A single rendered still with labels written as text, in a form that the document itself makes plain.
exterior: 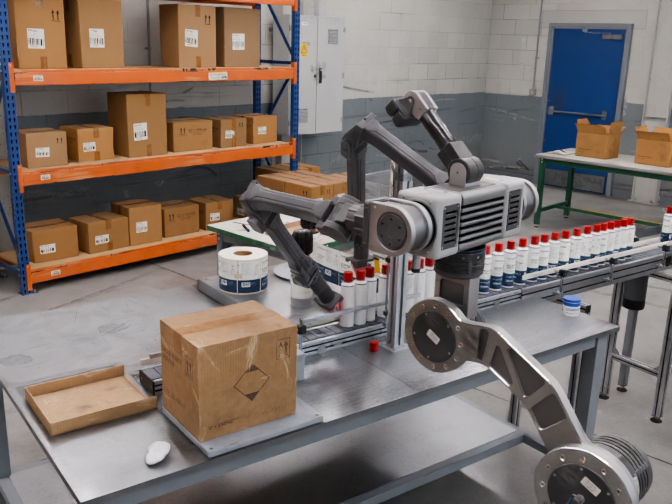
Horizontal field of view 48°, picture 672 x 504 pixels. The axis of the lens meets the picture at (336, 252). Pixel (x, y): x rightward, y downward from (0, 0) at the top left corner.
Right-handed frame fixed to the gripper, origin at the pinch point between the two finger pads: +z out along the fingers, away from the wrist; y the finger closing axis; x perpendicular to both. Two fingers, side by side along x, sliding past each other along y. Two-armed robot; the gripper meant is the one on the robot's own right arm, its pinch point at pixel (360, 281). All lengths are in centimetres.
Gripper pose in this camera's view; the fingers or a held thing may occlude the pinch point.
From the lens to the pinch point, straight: 279.2
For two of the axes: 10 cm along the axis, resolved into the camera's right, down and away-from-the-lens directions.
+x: 6.0, 2.4, -7.7
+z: -0.3, 9.6, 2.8
